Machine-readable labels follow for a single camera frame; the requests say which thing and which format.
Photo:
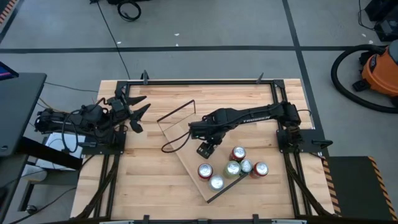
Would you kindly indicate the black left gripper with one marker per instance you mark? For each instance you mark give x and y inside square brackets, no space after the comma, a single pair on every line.
[121,110]

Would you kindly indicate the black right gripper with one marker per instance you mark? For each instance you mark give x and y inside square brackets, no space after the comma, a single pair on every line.
[206,132]

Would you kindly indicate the orange-red Fanta can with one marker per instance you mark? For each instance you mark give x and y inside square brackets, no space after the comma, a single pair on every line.
[238,152]

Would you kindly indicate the red Coca-Cola can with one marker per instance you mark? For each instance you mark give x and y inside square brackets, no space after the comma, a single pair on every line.
[205,170]

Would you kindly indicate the light green calamansi can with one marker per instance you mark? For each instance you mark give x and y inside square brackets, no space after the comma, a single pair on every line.
[232,168]

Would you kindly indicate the pink grapefruit beverage can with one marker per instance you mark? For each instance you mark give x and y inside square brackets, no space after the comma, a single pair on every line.
[216,182]

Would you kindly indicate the green Sprite can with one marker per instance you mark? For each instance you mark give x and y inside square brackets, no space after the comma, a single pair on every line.
[246,165]

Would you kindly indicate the red and blue beverage can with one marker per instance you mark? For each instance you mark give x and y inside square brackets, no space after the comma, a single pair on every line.
[261,168]

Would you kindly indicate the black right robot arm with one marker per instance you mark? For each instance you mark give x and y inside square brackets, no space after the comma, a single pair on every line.
[248,115]

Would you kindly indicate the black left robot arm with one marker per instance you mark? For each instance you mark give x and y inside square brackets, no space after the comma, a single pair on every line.
[62,121]

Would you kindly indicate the black table clamp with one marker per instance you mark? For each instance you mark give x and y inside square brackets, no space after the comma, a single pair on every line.
[255,219]
[259,79]
[145,77]
[145,219]

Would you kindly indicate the white box device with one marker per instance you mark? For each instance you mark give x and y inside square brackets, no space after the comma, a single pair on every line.
[57,140]

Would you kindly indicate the lit computer screen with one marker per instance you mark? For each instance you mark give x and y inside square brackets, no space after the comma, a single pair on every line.
[6,73]

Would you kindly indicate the orange shop vacuum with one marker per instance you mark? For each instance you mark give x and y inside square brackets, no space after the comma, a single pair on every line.
[382,71]
[334,74]

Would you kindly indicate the black hazard-striped floor mat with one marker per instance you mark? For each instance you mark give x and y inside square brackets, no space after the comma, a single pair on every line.
[351,186]

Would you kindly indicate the hazard-striped floor strip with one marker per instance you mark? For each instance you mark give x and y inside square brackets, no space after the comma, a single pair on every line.
[6,11]

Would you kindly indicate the black equipment case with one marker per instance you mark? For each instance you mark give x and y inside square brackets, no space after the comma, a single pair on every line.
[387,29]

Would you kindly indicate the black metal table frame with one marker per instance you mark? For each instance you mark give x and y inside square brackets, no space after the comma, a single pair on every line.
[202,82]

